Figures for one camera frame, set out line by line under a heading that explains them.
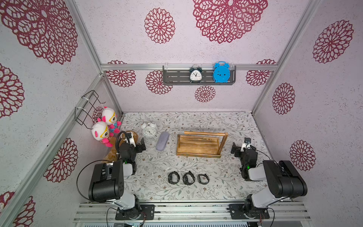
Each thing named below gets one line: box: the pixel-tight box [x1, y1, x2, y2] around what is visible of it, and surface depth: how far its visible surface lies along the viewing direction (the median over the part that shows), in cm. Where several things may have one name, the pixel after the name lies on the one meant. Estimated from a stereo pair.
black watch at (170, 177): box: [168, 171, 181, 185], surface depth 85 cm
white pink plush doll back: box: [96, 106, 122, 137], surface depth 96 cm
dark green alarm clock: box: [189, 67, 203, 84], surface depth 92 cm
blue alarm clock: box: [212, 61, 231, 83], surface depth 91 cm
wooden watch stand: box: [176, 131, 229, 159], surface depth 100 cm
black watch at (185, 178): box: [182, 170, 196, 186], surface depth 84 cm
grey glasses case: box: [155, 131, 170, 151], surface depth 102 cm
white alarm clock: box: [140, 121, 158, 138], surface depth 100 cm
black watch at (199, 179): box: [197, 173, 210, 185], surface depth 85 cm
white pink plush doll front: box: [91, 121, 113, 148], surface depth 86 cm
